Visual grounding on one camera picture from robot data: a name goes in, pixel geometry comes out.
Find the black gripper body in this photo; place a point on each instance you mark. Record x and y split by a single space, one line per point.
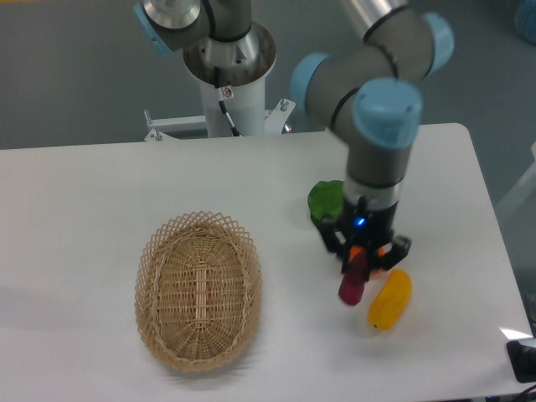
372 229

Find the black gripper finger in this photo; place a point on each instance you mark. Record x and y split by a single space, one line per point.
337 238
399 249

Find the purple sweet potato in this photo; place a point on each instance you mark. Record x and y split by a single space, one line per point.
354 279

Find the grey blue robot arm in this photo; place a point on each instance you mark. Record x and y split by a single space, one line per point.
368 100

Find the orange tangerine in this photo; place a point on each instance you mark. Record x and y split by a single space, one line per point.
358 259

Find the green bok choy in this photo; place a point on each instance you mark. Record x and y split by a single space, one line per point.
325 198

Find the yellow mango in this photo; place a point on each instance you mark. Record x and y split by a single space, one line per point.
391 301

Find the woven wicker basket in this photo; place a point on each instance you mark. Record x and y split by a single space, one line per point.
198 292

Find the black device at table edge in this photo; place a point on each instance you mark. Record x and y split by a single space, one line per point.
521 353

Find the blue object in corner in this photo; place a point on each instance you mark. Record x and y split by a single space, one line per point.
525 20

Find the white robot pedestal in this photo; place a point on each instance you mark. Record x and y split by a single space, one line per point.
231 78

